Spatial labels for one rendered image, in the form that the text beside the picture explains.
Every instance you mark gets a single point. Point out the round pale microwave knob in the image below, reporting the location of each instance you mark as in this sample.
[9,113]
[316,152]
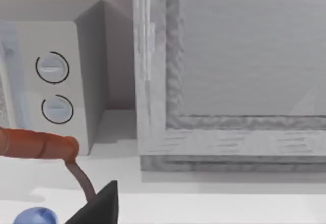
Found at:
[57,108]
[52,67]

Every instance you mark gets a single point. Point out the pale microwave oven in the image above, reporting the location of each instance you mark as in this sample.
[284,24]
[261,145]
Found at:
[76,76]

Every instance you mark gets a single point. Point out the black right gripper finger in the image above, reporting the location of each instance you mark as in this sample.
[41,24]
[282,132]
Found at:
[102,206]

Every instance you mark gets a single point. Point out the blue rounded object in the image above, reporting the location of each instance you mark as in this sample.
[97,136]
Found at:
[35,216]

